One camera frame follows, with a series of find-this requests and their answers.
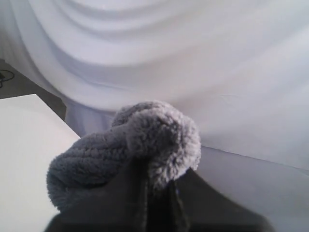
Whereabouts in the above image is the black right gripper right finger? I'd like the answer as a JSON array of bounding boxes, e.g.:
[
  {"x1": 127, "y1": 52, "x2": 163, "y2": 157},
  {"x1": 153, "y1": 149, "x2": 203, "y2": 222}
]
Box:
[{"x1": 169, "y1": 169, "x2": 274, "y2": 232}]

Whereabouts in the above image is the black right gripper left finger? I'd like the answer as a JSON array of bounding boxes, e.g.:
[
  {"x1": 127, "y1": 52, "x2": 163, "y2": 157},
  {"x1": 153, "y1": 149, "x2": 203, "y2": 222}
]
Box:
[{"x1": 46, "y1": 159, "x2": 148, "y2": 232}]

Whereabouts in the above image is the grey fleece towel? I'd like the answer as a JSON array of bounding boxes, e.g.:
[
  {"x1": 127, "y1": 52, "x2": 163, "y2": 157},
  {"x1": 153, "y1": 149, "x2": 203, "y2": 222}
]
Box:
[{"x1": 46, "y1": 101, "x2": 201, "y2": 211}]

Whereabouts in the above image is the grey backdrop cloth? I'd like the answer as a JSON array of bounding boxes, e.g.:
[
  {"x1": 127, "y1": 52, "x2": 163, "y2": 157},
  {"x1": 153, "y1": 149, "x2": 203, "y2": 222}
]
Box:
[{"x1": 0, "y1": 0, "x2": 309, "y2": 170}]

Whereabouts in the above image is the black camera cable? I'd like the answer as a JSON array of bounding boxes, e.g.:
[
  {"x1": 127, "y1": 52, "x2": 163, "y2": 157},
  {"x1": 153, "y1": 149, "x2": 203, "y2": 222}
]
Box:
[{"x1": 0, "y1": 69, "x2": 15, "y2": 89}]

